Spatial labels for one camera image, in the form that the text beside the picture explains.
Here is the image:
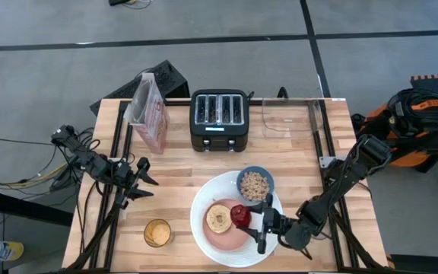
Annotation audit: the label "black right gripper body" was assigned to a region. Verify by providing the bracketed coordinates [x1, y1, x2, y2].
[262, 207, 295, 240]

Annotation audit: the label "clear plastic container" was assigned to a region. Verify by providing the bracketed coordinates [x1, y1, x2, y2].
[261, 97, 325, 139]

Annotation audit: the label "black cable bundle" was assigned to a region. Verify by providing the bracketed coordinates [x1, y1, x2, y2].
[0, 127, 100, 193]

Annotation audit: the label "white round woven placemat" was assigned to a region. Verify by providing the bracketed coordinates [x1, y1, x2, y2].
[189, 170, 284, 269]

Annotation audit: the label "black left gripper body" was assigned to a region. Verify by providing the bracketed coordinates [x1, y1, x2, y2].
[112, 162, 141, 194]

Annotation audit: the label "blue bowl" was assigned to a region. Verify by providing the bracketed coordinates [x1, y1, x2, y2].
[236, 165, 276, 203]

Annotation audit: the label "person's yellow shoe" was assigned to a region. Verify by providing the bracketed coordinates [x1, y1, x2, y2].
[0, 240, 25, 263]

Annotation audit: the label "black four-slot toaster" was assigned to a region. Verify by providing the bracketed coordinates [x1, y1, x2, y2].
[189, 89, 250, 154]

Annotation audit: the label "amber drinking glass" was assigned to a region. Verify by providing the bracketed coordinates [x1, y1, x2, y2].
[143, 218, 173, 249]

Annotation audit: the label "toasted bagel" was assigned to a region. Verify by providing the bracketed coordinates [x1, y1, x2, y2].
[205, 203, 233, 235]

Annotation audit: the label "yellow cable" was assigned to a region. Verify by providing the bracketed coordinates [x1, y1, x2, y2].
[0, 162, 72, 188]

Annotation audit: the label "pink plate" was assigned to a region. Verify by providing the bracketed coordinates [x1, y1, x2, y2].
[202, 198, 255, 253]

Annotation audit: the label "cereal loops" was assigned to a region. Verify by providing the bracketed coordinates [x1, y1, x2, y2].
[239, 171, 271, 202]

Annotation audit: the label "orange and black bag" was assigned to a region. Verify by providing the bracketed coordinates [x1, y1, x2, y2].
[357, 87, 438, 173]

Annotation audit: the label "red apple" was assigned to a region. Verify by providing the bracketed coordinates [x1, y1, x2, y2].
[229, 204, 252, 229]

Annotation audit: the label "black floor bar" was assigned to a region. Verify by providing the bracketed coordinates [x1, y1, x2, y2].
[0, 187, 75, 228]

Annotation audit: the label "pink cereal box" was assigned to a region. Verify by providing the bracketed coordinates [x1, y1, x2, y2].
[122, 72, 171, 155]

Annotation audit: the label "black ribbed equipment case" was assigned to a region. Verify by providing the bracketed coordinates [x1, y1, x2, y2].
[89, 59, 191, 116]

